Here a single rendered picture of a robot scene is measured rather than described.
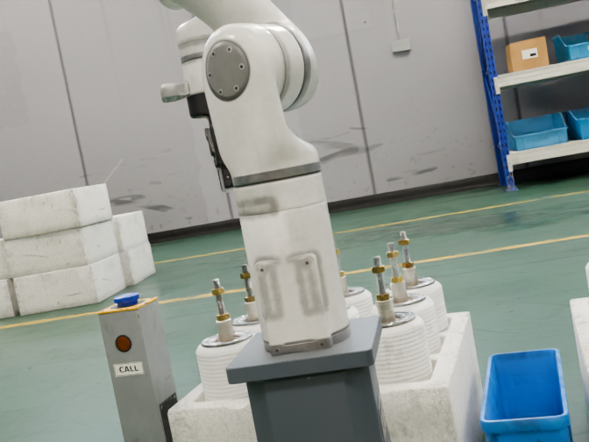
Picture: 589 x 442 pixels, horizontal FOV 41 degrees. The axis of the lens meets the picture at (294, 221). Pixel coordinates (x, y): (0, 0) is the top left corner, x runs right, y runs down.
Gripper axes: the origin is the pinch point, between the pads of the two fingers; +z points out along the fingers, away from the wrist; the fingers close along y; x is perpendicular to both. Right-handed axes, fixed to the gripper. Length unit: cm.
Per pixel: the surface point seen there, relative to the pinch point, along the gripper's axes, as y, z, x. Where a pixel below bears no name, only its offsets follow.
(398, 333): -25.1, 22.7, -16.9
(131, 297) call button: -1.6, 14.4, 17.7
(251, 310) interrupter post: -1.3, 20.2, 0.2
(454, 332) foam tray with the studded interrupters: -7.0, 29.0, -29.7
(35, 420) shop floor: 63, 47, 52
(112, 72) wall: 551, -100, 55
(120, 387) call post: -2.3, 27.5, 22.0
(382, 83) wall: 487, -47, -154
